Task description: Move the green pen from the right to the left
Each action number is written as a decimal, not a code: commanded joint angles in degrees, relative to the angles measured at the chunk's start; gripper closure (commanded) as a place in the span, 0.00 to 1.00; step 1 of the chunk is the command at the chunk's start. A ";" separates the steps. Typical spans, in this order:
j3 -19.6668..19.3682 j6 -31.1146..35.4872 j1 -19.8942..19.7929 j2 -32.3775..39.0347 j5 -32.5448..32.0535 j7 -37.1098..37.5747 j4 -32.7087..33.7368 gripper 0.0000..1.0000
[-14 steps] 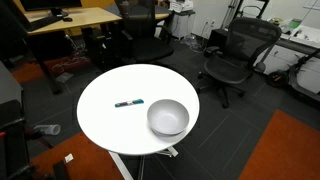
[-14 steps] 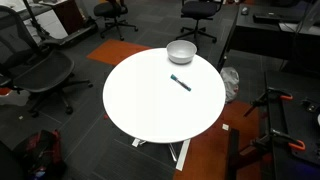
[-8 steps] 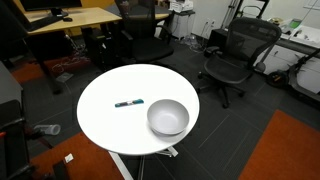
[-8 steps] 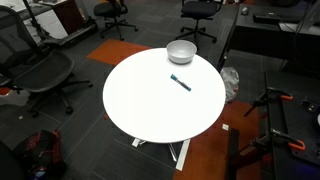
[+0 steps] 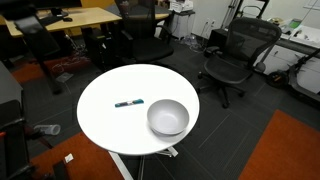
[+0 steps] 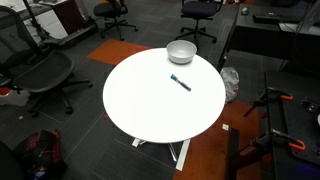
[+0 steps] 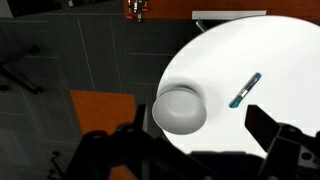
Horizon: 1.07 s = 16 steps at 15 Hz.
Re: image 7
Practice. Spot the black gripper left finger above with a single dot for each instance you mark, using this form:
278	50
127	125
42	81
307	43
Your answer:
140	118

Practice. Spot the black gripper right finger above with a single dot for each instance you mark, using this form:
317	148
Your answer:
261	128

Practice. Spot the black marker pen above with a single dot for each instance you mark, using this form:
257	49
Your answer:
245	90

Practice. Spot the grey bowl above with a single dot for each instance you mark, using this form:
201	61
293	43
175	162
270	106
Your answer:
180	113

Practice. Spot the white metal table base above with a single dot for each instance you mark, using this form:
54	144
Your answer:
230	14

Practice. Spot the black swivel chair base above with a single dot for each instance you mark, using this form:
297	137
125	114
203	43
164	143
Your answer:
20	78

